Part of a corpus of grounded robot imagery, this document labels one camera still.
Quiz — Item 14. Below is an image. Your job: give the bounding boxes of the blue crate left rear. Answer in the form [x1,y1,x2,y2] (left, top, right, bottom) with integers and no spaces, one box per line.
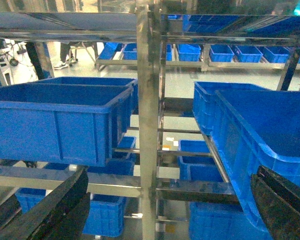
[34,76,139,113]

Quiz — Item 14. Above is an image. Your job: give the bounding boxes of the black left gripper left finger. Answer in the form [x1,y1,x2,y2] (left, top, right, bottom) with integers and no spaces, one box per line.
[0,168,91,240]

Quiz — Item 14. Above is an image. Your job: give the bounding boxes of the person legs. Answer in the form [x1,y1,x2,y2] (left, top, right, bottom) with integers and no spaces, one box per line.
[53,41,78,70]

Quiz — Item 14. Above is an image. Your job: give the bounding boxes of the blue crate behind target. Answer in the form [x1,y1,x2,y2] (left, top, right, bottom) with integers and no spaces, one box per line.
[192,81,268,136]

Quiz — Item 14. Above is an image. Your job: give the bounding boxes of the blue crate left shelf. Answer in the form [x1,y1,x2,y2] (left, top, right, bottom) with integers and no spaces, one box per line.
[0,83,133,167]

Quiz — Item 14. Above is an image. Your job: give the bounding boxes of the blue crate lower left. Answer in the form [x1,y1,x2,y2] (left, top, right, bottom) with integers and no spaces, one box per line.
[83,194,128,238]

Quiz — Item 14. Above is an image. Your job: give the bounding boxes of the large blue crate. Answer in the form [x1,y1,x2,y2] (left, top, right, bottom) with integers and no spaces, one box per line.
[211,89,300,230]

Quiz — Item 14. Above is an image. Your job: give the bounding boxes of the steel shelf rack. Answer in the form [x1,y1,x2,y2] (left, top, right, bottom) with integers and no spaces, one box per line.
[0,0,300,240]

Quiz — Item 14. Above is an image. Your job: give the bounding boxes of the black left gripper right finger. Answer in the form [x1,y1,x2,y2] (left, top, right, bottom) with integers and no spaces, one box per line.
[250,165,300,240]

